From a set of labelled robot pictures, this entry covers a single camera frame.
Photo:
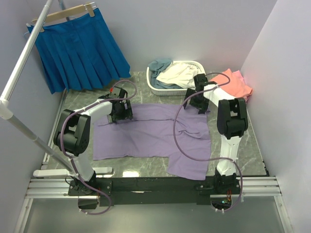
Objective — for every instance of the blue pleated skirt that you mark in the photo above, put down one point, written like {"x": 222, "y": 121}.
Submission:
{"x": 80, "y": 54}

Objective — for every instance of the grey blue t shirt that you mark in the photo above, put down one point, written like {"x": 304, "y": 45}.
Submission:
{"x": 155, "y": 68}

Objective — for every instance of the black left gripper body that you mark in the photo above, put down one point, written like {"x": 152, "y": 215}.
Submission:
{"x": 124, "y": 112}

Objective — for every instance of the folded pink t shirt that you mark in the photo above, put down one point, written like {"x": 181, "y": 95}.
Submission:
{"x": 247, "y": 91}

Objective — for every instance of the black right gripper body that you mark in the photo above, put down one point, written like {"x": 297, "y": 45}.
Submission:
{"x": 196, "y": 103}

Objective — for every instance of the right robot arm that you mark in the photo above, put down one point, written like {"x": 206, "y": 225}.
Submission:
{"x": 232, "y": 120}

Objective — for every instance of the folded orange t shirt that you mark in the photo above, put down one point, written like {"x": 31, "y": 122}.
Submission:
{"x": 234, "y": 88}

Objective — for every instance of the wooden clothes hanger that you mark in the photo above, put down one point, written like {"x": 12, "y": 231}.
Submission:
{"x": 87, "y": 8}

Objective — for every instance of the aluminium frame rail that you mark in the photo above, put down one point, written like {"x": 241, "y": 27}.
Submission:
{"x": 58, "y": 188}

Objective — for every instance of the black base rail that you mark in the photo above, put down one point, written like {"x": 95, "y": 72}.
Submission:
{"x": 159, "y": 190}

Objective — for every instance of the white t shirt in basket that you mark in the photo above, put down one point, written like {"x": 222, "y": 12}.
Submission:
{"x": 179, "y": 75}

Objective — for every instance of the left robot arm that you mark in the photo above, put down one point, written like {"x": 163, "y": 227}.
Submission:
{"x": 73, "y": 130}

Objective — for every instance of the purple t shirt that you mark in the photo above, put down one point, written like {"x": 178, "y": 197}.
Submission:
{"x": 158, "y": 130}

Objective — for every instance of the white plastic laundry basket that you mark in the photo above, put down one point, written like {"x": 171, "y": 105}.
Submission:
{"x": 171, "y": 92}

